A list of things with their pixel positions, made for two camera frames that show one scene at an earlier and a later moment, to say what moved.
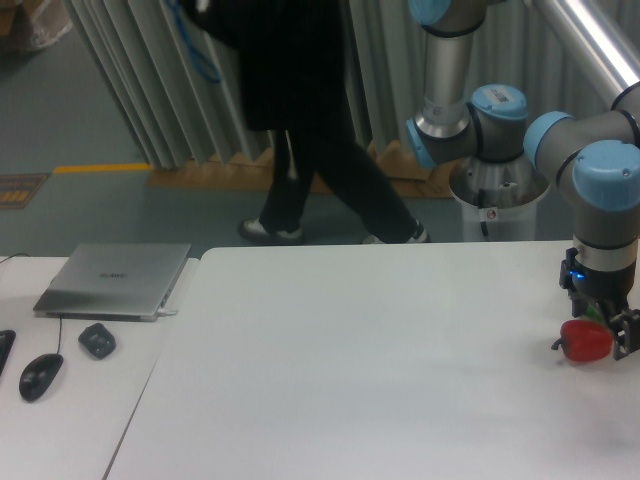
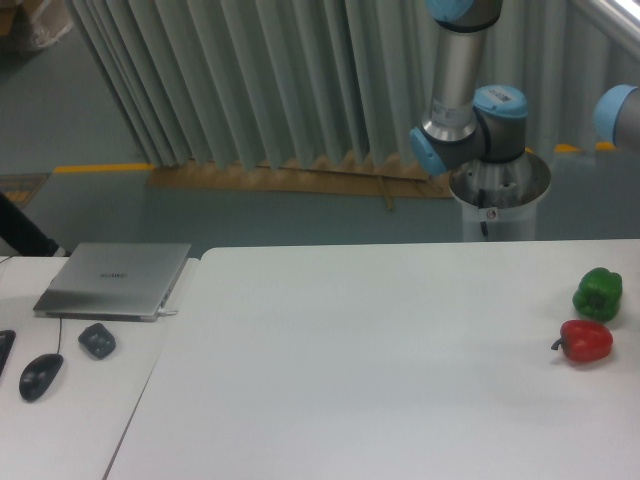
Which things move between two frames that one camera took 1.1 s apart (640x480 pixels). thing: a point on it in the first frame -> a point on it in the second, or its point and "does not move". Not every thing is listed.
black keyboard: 6,339 does not move
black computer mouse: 38,374 does not move
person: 293,79 -> 21,236
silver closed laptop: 127,282 does not move
